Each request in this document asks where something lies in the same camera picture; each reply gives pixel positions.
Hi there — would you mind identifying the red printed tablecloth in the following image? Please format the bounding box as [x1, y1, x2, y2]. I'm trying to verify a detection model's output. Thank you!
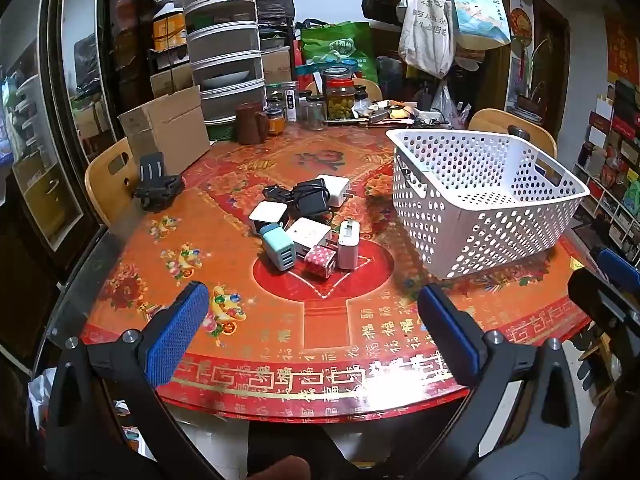
[80, 117, 593, 423]

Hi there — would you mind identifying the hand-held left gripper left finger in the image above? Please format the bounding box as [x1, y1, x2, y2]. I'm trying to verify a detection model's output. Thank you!
[45, 281, 226, 480]

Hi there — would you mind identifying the black phone holder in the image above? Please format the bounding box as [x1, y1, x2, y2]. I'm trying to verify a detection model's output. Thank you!
[132, 151, 184, 212]

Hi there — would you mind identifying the white perforated plastic basket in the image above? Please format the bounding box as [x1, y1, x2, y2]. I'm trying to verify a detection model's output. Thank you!
[385, 128, 592, 280]

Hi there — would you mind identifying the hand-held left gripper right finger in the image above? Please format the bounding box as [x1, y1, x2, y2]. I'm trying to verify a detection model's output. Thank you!
[416, 284, 596, 480]

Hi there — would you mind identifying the small cardboard box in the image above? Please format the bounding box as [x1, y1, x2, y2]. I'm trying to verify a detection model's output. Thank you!
[261, 47, 292, 85]

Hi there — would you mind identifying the white plastic bag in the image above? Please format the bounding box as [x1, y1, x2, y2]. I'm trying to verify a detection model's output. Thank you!
[431, 82, 458, 123]

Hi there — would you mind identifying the brown mug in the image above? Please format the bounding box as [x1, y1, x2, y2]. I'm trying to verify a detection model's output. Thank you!
[235, 102, 271, 146]

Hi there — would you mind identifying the shelf of small boxes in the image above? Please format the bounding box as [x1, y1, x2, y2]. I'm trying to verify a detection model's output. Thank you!
[572, 80, 640, 261]

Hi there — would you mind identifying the red wall poster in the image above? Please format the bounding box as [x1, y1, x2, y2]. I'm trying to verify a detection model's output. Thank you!
[602, 10, 640, 86]

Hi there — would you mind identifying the brown cardboard box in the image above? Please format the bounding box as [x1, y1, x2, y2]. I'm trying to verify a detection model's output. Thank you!
[118, 85, 212, 175]

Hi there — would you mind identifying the white cube charger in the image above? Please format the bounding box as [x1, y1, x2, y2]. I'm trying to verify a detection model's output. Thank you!
[248, 201, 289, 236]

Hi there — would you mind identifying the blue printed tote bag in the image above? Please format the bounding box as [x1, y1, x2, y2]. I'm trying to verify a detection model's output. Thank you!
[445, 0, 512, 51]

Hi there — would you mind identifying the pink dotted charger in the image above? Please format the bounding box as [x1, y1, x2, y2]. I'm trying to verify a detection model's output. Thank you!
[301, 244, 339, 281]

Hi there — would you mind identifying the white slim charger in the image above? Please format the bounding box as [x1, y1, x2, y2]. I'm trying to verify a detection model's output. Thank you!
[337, 219, 362, 270]

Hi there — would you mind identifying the teal charger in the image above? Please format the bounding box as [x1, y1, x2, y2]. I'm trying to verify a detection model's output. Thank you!
[259, 223, 297, 273]

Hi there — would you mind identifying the person's left hand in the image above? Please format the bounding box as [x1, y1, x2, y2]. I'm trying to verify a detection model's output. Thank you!
[248, 455, 311, 480]

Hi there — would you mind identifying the black charger with cable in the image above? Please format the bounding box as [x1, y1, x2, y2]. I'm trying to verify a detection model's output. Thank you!
[263, 177, 331, 218]

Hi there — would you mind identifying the red lid pickle jar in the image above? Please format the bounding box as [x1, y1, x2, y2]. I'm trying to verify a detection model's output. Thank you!
[322, 74, 357, 122]

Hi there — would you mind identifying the white square wall charger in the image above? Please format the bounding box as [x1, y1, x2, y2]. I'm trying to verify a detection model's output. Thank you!
[316, 174, 351, 208]

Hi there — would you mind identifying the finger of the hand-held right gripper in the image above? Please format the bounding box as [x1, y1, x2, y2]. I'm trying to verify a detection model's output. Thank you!
[567, 267, 640, 333]
[595, 247, 640, 291]

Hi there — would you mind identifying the green shopping bag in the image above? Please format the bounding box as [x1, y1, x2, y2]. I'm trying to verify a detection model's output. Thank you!
[299, 21, 378, 86]

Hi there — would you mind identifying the empty glass jar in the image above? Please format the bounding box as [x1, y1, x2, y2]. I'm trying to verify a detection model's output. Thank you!
[305, 95, 328, 132]

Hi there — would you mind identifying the beige canvas tote bag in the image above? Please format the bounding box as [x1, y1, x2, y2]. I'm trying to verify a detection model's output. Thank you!
[397, 0, 456, 80]

